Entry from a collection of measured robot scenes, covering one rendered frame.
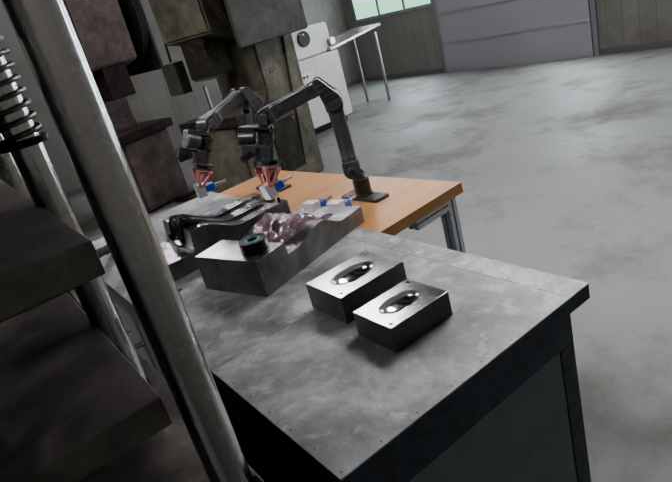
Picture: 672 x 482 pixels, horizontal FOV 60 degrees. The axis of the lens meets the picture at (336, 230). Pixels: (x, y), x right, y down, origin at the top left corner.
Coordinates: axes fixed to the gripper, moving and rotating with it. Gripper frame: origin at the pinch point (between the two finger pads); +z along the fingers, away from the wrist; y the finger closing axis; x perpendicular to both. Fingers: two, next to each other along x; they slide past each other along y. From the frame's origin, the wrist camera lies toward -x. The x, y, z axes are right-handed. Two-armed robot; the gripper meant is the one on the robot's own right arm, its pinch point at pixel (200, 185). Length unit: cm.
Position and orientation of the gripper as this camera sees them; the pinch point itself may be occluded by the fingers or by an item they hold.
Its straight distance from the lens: 246.1
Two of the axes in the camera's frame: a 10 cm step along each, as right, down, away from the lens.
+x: 8.9, 0.8, 4.5
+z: -1.8, 9.7, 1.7
